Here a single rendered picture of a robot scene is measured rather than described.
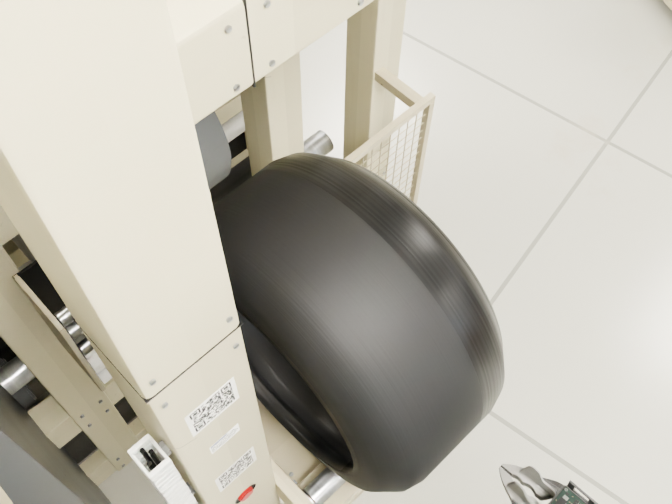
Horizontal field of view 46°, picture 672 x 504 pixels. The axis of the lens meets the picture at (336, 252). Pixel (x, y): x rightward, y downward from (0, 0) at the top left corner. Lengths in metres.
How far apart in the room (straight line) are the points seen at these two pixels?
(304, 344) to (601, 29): 2.77
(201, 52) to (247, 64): 0.09
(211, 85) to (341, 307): 0.34
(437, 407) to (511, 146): 2.07
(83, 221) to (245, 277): 0.60
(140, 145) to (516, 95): 2.84
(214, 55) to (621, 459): 2.02
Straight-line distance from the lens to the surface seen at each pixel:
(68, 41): 0.48
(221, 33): 0.99
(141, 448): 1.09
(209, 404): 0.99
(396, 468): 1.24
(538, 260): 2.90
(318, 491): 1.57
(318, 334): 1.10
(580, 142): 3.24
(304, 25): 1.10
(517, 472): 1.37
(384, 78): 1.98
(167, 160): 0.59
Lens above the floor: 2.45
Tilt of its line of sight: 60 degrees down
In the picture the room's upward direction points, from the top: 1 degrees clockwise
